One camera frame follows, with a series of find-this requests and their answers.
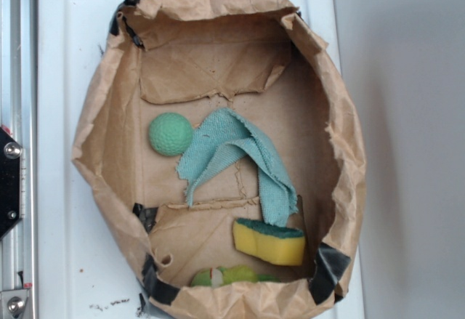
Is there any lime green plush toy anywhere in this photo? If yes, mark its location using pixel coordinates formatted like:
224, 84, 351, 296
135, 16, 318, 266
190, 265, 280, 288

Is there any green dimpled ball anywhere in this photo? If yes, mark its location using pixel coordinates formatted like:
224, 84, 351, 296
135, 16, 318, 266
148, 113, 193, 156

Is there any black metal bracket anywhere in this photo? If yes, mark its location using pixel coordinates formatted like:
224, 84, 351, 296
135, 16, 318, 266
0, 126, 23, 240

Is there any teal cloth rag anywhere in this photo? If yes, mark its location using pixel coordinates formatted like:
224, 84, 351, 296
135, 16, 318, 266
177, 108, 298, 227

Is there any brown paper bag container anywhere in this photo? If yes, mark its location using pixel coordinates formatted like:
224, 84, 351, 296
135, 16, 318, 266
72, 0, 366, 318

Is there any aluminium frame rail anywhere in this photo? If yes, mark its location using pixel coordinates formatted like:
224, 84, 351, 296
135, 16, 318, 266
1, 0, 38, 318

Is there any yellow green sponge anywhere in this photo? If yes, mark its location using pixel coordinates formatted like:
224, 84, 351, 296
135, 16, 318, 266
232, 218, 306, 266

